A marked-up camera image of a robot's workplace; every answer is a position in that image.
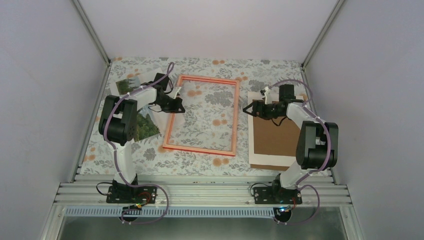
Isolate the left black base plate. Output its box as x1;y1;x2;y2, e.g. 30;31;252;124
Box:
106;186;158;205

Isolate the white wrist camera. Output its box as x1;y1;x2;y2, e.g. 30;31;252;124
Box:
168;86;182;99
260;86;272;105

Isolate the landscape photo print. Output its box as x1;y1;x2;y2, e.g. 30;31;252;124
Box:
107;71;175;145

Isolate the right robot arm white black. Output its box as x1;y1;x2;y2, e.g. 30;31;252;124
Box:
242;84;339;204

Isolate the aluminium rail base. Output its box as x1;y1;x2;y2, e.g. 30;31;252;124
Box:
53;174;353;207

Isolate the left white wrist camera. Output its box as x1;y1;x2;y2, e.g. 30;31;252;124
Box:
168;86;182;99

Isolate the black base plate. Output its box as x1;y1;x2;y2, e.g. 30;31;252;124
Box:
106;186;158;205
253;186;303;205

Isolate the white mat board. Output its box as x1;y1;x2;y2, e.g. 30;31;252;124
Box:
247;91;309;172

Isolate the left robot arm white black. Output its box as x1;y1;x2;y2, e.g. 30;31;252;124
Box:
98;73;186;203

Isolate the grey slotted cable duct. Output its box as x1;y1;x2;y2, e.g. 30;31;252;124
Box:
63;206;275;219

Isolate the floral patterned table cloth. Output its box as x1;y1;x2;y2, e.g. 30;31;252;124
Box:
80;57;306;176

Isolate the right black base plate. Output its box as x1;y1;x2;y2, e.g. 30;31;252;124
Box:
253;186;303;205

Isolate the red picture frame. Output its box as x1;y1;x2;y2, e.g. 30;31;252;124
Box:
162;74;240;157

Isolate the brown backing board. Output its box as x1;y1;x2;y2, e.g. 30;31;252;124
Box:
252;116;300;157

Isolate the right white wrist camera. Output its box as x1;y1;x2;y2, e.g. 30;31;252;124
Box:
260;86;272;105

